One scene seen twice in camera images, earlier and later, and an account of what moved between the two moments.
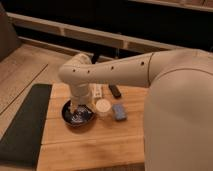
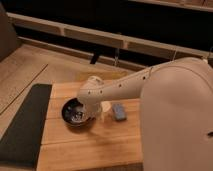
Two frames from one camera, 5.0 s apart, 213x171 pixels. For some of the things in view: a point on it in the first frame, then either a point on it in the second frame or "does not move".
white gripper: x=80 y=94 to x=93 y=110
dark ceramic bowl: x=84 y=115 does not move
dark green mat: x=20 y=146 does not move
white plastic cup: x=103 y=108 does not move
